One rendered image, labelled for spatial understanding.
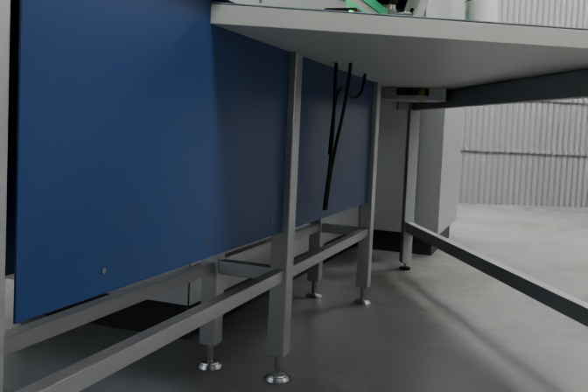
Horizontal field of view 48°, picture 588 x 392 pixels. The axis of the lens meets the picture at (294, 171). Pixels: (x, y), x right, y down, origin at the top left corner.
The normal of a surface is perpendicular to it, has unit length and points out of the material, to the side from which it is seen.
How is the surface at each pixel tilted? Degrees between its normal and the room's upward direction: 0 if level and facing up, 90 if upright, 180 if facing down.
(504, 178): 90
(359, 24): 90
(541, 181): 90
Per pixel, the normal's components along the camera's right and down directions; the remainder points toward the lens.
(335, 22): 0.13, 0.07
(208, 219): 0.94, 0.07
